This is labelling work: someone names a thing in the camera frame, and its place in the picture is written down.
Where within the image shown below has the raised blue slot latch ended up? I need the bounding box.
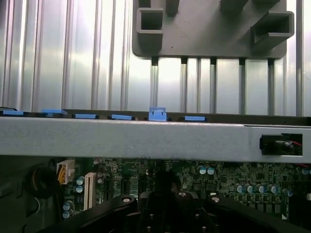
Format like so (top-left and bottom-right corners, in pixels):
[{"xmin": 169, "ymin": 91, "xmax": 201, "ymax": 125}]
[{"xmin": 148, "ymin": 106, "xmax": 168, "ymax": 122}]

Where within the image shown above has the green motherboard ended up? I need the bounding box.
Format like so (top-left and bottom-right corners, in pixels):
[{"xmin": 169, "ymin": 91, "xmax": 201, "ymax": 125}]
[{"xmin": 55, "ymin": 156, "xmax": 311, "ymax": 233}]

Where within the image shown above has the black power cable loop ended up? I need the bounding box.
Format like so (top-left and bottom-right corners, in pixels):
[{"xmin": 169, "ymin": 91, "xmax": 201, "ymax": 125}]
[{"xmin": 23, "ymin": 165, "xmax": 64, "ymax": 202}]

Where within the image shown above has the white expansion slot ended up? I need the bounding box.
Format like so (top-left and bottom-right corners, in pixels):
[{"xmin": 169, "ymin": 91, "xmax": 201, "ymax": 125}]
[{"xmin": 84, "ymin": 171, "xmax": 97, "ymax": 211}]

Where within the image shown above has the white power connector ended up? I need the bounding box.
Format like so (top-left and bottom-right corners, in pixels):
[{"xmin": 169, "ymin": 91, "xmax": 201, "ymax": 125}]
[{"xmin": 56, "ymin": 159, "xmax": 76, "ymax": 185}]

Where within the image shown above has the grey plastic parts rack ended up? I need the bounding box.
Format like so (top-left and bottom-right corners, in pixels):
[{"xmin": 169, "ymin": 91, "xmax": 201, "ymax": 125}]
[{"xmin": 132, "ymin": 0, "xmax": 296, "ymax": 59}]

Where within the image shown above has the black open PC case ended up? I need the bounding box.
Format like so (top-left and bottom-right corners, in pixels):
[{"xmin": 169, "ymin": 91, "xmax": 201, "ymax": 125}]
[{"xmin": 0, "ymin": 106, "xmax": 311, "ymax": 233}]

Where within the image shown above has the black intrusion switch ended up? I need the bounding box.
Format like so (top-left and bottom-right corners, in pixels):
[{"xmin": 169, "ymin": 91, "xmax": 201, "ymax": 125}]
[{"xmin": 259, "ymin": 133, "xmax": 303, "ymax": 156}]

